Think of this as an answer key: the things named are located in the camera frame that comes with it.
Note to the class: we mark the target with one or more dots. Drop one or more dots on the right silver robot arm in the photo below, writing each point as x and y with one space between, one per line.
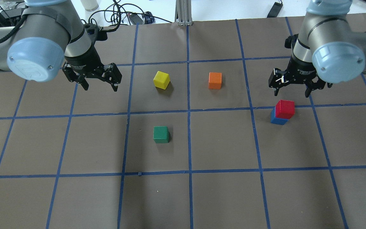
326 51

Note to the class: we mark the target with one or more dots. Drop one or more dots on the aluminium frame post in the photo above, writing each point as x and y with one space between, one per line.
183 12

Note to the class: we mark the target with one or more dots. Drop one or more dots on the blue wooden block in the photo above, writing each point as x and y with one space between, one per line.
276 120

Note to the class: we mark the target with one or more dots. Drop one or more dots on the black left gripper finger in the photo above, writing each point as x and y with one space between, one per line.
73 77
113 80

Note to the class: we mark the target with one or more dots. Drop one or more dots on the orange wooden block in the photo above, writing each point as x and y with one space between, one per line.
215 80

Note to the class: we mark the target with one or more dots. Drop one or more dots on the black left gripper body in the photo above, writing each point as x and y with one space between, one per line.
83 62

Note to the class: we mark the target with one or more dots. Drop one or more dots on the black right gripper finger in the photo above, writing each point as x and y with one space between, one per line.
276 82
311 86

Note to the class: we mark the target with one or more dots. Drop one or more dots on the black power adapter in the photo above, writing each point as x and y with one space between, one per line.
275 10
135 19

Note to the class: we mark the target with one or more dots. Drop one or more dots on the red wooden block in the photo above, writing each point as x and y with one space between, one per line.
284 109

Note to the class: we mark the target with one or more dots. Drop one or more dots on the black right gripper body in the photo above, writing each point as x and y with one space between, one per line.
301 69

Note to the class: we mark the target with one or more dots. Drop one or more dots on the yellow wooden block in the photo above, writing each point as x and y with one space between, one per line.
161 80

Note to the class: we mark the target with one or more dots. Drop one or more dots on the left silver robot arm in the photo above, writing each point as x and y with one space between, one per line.
50 37

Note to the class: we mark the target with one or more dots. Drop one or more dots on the green wooden block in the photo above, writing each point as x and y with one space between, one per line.
161 134

